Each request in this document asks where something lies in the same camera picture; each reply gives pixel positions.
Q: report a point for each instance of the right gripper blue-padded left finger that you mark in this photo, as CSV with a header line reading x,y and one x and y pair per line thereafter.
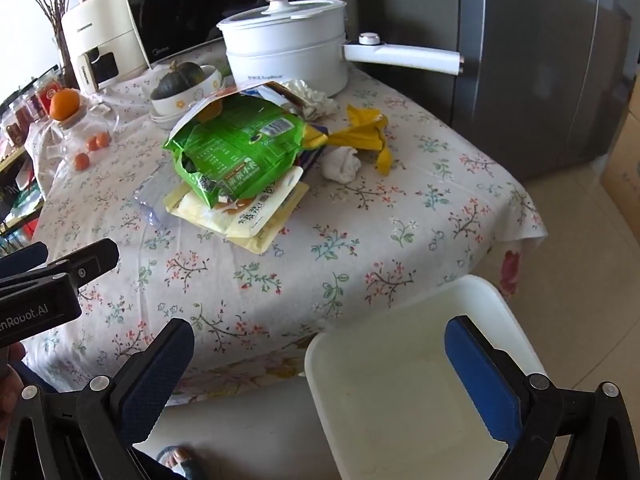
x,y
122,414

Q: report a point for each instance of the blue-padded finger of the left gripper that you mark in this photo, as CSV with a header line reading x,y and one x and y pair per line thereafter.
x,y
23,260
86,264

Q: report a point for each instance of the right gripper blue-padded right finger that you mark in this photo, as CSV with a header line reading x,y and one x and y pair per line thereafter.
x,y
522,411

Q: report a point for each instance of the cream bread ball bag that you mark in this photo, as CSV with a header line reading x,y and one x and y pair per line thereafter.
x,y
251,224

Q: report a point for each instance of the green snack bag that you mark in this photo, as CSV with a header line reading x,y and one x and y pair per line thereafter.
x,y
233,148

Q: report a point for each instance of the small white tissue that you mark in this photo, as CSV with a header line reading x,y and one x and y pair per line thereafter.
x,y
341,165

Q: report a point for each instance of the large white tissue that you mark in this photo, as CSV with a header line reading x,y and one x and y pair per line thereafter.
x,y
316,103

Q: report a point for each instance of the banana peel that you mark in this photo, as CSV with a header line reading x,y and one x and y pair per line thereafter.
x,y
366,131

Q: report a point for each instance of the white plastic trash bin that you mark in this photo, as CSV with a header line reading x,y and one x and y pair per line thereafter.
x,y
390,403

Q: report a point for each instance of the person's hand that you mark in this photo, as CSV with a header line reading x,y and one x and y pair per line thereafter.
x,y
11,386

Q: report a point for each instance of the person's foot in sandal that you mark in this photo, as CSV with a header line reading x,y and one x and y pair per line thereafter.
x,y
181,461

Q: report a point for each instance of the clear plastic water bottle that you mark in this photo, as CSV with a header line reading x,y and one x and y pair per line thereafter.
x,y
150,195

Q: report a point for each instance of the small orange kumquat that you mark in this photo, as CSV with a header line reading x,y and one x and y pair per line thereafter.
x,y
92,144
103,139
81,162

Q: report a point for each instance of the clear plastic bag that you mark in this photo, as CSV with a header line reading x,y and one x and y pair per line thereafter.
x,y
52,145

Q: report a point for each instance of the large orange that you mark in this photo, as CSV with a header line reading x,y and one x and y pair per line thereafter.
x,y
64,104

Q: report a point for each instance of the stacked white plates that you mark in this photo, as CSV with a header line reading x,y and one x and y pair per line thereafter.
x,y
166,122

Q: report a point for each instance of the floral tablecloth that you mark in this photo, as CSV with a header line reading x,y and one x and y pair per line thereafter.
x,y
347,251

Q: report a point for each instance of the green pumpkin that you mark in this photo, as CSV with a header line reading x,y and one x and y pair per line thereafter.
x,y
181,77

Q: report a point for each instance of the white floral bowl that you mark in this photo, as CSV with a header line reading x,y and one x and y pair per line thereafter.
x,y
180,102

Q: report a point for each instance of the cream air fryer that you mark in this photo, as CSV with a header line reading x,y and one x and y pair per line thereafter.
x,y
104,43

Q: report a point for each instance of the cardboard box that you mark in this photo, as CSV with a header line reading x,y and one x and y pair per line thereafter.
x,y
621,175

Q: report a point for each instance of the dry branches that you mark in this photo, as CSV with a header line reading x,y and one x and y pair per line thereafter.
x,y
50,15

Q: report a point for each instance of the white electric cooking pot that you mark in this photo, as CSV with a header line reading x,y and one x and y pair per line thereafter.
x,y
306,40

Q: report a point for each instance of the grey refrigerator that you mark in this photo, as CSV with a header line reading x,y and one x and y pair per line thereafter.
x,y
545,83

